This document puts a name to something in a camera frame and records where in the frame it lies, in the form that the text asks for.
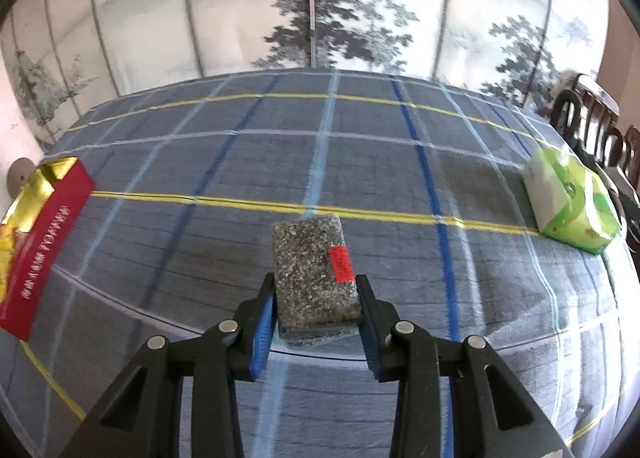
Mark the painted folding screen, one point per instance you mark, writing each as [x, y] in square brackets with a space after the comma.
[66, 56]

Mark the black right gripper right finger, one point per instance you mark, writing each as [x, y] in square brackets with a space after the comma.
[493, 415]

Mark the dark wooden chair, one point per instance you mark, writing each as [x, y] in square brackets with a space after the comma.
[586, 118]

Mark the round stone disc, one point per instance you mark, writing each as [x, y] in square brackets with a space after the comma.
[18, 174]

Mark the grey speckled sesame cake block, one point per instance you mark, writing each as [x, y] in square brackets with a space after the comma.
[317, 297]

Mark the green white tissue pack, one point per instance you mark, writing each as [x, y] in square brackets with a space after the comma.
[570, 202]

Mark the red gold toffee tin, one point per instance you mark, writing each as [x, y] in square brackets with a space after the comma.
[33, 232]

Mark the grey plaid tablecloth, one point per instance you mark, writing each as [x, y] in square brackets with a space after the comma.
[191, 178]

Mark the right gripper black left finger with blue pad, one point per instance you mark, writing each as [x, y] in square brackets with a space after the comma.
[139, 413]

